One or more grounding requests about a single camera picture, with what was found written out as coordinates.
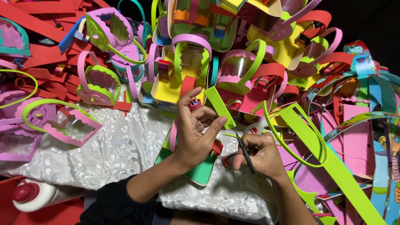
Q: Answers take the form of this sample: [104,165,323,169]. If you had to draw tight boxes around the pink clear basket green handle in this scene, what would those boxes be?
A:
[215,39,268,96]

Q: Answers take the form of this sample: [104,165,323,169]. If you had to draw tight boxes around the long green foam strip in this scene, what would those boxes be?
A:
[262,101,388,225]

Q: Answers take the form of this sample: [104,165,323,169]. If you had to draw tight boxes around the green-base foam basket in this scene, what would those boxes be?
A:
[154,116,224,187]

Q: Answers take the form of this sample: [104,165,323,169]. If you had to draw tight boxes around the heap of red foam strips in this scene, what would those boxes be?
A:
[0,0,133,117]

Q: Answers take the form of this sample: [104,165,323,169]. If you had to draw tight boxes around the short green foam strip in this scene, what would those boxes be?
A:
[204,86,237,130]

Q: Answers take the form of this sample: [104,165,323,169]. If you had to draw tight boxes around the white glue bottle red cap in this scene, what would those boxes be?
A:
[12,179,85,213]

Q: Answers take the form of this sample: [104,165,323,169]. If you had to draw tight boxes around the person's left hand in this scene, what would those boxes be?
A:
[171,87,228,172]

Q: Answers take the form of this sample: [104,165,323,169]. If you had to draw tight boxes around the small white glue bottle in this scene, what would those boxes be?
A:
[245,120,270,135]

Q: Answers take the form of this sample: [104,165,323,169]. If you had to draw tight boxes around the purple teal foam basket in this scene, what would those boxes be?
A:
[0,17,32,58]

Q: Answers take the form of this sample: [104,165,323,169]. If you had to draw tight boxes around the pile of foam sheets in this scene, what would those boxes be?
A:
[276,40,400,225]

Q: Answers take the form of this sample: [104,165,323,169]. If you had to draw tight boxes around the purple green basket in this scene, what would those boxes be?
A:
[85,7,148,65]

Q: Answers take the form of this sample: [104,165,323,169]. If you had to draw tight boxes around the pink window basket green handle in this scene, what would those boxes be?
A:
[21,98,104,148]

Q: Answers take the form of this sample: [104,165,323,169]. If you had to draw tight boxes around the person's right hand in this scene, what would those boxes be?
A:
[233,132,286,181]

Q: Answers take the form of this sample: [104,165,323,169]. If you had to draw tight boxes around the red-handled scissors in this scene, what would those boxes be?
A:
[221,126,256,175]

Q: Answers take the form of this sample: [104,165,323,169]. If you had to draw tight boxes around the yellow basket purple handle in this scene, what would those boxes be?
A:
[151,33,213,107]

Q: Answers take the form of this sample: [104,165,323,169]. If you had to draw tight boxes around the pink foam roll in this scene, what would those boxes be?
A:
[189,97,202,112]

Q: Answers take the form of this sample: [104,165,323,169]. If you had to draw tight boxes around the white embroidered cloth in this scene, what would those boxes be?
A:
[0,82,279,225]

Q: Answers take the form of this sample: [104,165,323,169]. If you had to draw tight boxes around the heap of colourful foam baskets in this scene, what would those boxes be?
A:
[137,0,355,124]

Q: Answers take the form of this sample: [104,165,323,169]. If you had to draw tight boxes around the pink basket green scalloped trim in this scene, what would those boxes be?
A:
[76,51,123,107]

